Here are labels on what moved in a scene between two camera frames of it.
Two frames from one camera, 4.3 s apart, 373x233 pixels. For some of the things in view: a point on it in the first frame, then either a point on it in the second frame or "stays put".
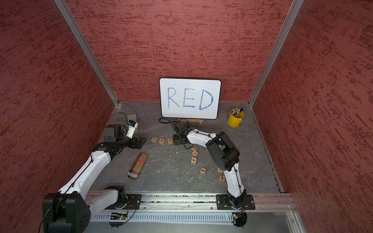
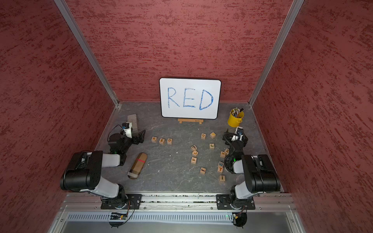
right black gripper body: (178, 140) → (228, 138)
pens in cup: (235, 111) stays put
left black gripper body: (132, 143) → (134, 140)
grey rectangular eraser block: (132, 117) stays put
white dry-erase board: (199, 98) stays put
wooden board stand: (200, 120) stays put
